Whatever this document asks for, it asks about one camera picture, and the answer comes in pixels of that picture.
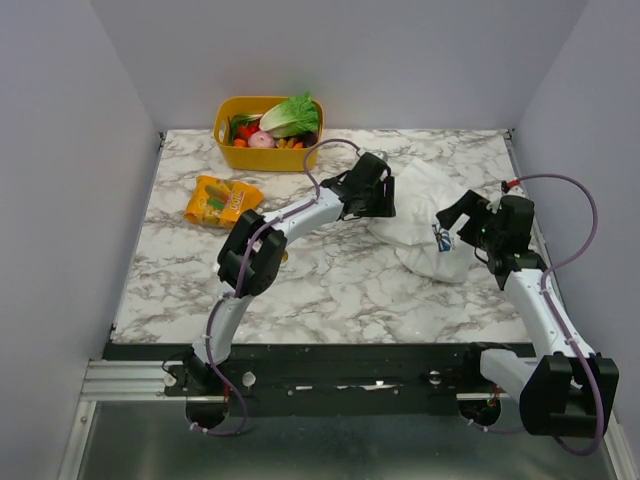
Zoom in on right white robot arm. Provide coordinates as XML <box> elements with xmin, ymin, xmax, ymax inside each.
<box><xmin>436</xmin><ymin>190</ymin><xmax>619</xmax><ymax>439</ymax></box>

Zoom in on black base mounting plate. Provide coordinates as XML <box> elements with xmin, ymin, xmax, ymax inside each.
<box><xmin>102</xmin><ymin>342</ymin><xmax>539</xmax><ymax>417</ymax></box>

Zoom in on aluminium rail frame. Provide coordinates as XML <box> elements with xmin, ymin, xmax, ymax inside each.
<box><xmin>80</xmin><ymin>360</ymin><xmax>166</xmax><ymax>402</ymax></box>

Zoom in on purple cable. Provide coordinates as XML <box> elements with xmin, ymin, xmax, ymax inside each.
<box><xmin>467</xmin><ymin>173</ymin><xmax>604</xmax><ymax>457</ymax></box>
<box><xmin>189</xmin><ymin>138</ymin><xmax>364</xmax><ymax>440</ymax></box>

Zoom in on orange snack bag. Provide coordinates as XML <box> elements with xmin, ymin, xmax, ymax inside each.
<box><xmin>184</xmin><ymin>175</ymin><xmax>264</xmax><ymax>228</ymax></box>

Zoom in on pink toy onion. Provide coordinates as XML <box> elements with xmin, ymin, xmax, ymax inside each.
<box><xmin>247</xmin><ymin>131</ymin><xmax>275</xmax><ymax>149</ymax></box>

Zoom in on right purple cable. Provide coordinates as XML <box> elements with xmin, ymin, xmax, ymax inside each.
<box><xmin>467</xmin><ymin>173</ymin><xmax>604</xmax><ymax>457</ymax></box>

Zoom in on red toy pepper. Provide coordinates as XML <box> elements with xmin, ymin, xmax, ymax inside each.
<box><xmin>235</xmin><ymin>124</ymin><xmax>259</xmax><ymax>142</ymax></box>

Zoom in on white t-shirt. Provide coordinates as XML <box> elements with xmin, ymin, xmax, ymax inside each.
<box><xmin>368</xmin><ymin>160</ymin><xmax>474</xmax><ymax>284</ymax></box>

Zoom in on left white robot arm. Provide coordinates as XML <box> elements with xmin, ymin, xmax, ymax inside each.
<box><xmin>187</xmin><ymin>152</ymin><xmax>395</xmax><ymax>397</ymax></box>

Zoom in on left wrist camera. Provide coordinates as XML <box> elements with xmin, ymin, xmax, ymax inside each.
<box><xmin>374</xmin><ymin>150</ymin><xmax>389</xmax><ymax>163</ymax></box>

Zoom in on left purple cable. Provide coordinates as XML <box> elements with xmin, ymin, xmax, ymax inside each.
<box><xmin>189</xmin><ymin>138</ymin><xmax>364</xmax><ymax>440</ymax></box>

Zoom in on yellow plastic basket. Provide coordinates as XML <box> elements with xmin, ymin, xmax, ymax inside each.
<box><xmin>212</xmin><ymin>96</ymin><xmax>324</xmax><ymax>172</ymax></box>

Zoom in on green toy cabbage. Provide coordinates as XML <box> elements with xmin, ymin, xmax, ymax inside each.
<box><xmin>259</xmin><ymin>92</ymin><xmax>320</xmax><ymax>138</ymax></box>

